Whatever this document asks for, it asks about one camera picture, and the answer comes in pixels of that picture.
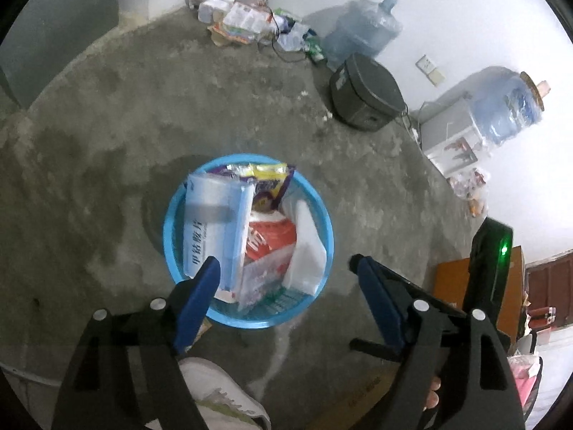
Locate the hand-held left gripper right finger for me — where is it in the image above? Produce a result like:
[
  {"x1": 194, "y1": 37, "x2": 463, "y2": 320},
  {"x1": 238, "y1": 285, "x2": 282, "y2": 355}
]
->
[{"x1": 350, "y1": 254, "x2": 525, "y2": 430}]

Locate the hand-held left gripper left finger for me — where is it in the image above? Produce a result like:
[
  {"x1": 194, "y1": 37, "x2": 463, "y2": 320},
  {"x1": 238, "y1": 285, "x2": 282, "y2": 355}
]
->
[{"x1": 51, "y1": 256, "x2": 221, "y2": 430}]

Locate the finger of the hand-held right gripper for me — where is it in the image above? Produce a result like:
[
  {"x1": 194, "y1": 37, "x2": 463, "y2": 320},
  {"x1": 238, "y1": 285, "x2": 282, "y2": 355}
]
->
[
  {"x1": 374, "y1": 262, "x2": 468, "y2": 319},
  {"x1": 349, "y1": 338, "x2": 404, "y2": 361}
]

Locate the blue plastic basket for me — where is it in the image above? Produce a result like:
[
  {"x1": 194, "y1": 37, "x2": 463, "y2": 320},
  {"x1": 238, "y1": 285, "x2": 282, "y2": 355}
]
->
[{"x1": 162, "y1": 154, "x2": 334, "y2": 329}]

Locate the light blue white box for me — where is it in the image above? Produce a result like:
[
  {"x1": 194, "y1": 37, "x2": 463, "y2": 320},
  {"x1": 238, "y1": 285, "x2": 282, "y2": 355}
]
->
[{"x1": 183, "y1": 174, "x2": 256, "y2": 292}]

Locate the white tissue packet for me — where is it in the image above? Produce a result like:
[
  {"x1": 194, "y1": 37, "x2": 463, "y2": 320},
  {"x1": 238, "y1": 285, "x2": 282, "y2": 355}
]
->
[{"x1": 281, "y1": 199, "x2": 328, "y2": 296}]

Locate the white red printed bag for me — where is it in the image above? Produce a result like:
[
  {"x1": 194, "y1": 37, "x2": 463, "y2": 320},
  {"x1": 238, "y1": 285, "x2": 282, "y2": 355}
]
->
[{"x1": 237, "y1": 210, "x2": 298, "y2": 310}]

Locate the yellow purple snack bag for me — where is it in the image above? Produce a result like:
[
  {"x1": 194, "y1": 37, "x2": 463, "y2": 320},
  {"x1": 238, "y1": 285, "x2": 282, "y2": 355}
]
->
[{"x1": 210, "y1": 162, "x2": 296, "y2": 211}]

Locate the person's right hand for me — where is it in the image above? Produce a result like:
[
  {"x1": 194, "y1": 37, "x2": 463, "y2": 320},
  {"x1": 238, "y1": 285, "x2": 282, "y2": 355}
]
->
[{"x1": 423, "y1": 376, "x2": 443, "y2": 409}]

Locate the orange wooden cabinet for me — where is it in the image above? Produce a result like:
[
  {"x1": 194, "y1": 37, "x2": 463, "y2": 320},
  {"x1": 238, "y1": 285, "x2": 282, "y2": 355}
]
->
[{"x1": 433, "y1": 245, "x2": 526, "y2": 341}]

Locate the flat cardboard sheet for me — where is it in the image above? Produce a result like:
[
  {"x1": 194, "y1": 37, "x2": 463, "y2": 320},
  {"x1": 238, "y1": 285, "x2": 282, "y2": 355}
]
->
[{"x1": 309, "y1": 363, "x2": 404, "y2": 430}]

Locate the brown door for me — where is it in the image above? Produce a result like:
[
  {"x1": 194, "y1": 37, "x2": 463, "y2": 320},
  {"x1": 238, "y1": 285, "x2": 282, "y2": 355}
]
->
[{"x1": 524, "y1": 251, "x2": 573, "y2": 332}]

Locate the white shoe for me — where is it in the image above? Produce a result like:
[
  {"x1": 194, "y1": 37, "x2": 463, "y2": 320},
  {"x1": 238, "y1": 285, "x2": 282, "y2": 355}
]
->
[{"x1": 179, "y1": 357, "x2": 271, "y2": 430}]

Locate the bag of snack packets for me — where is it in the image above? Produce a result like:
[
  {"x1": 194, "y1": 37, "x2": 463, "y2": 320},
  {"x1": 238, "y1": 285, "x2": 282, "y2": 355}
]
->
[{"x1": 450, "y1": 168, "x2": 491, "y2": 218}]

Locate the pink package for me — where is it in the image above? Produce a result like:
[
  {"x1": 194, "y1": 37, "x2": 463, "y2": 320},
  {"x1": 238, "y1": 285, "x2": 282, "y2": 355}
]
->
[{"x1": 508, "y1": 354, "x2": 544, "y2": 395}]

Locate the white water dispenser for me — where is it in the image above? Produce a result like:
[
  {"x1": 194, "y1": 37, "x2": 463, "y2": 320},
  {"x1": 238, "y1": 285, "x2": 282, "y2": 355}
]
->
[{"x1": 421, "y1": 94, "x2": 486, "y2": 175}]

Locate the dark rice cooker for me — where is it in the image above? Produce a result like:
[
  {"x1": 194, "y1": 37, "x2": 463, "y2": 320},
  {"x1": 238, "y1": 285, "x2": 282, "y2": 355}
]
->
[{"x1": 329, "y1": 52, "x2": 406, "y2": 132}]

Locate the pile of paper cartons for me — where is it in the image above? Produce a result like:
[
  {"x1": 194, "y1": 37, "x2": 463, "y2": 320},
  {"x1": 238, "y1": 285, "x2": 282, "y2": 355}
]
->
[{"x1": 197, "y1": 0, "x2": 323, "y2": 61}]

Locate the grey cabinet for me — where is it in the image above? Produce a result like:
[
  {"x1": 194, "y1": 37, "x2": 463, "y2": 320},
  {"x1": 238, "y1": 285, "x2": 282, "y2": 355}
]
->
[{"x1": 0, "y1": 0, "x2": 121, "y2": 108}]

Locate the white wall socket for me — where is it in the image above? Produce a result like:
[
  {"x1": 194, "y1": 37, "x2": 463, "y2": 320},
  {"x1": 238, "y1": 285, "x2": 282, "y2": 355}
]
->
[{"x1": 415, "y1": 55, "x2": 446, "y2": 86}]

